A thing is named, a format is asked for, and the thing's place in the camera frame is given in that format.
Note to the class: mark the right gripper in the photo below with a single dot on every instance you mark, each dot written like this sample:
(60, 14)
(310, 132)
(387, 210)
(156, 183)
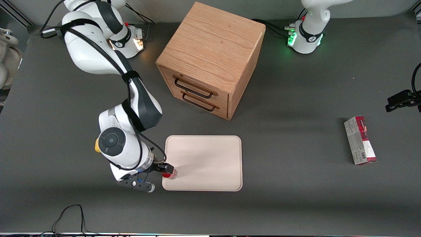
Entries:
(159, 167)

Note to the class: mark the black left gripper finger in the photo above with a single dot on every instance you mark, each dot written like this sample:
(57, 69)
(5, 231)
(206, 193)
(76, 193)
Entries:
(394, 106)
(403, 95)

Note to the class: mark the red coke bottle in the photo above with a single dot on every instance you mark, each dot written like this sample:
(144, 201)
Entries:
(171, 175)

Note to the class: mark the white rectangular plastic tray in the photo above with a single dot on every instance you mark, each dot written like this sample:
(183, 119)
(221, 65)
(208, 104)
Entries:
(210, 158)

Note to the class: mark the red and grey carton box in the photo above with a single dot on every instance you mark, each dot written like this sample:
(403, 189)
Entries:
(360, 141)

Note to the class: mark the yellow lemon toy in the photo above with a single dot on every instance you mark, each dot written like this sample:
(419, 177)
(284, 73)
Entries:
(97, 146)

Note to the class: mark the lower wooden drawer front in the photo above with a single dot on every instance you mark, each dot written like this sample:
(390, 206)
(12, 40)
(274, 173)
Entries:
(174, 94)

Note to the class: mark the wooden drawer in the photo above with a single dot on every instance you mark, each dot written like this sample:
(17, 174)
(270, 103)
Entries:
(167, 78)
(174, 94)

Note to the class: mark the upper wooden drawer front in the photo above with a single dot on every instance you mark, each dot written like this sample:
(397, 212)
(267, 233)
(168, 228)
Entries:
(167, 78)

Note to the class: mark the wooden two-drawer cabinet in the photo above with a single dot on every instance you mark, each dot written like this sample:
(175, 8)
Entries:
(210, 42)

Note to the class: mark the beige machine casing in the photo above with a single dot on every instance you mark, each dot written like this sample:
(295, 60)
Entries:
(10, 62)

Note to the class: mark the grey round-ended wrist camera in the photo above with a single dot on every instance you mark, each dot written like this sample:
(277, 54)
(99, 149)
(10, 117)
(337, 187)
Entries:
(135, 185)

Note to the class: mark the aluminium frame rail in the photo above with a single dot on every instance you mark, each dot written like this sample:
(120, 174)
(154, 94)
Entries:
(416, 10)
(16, 14)

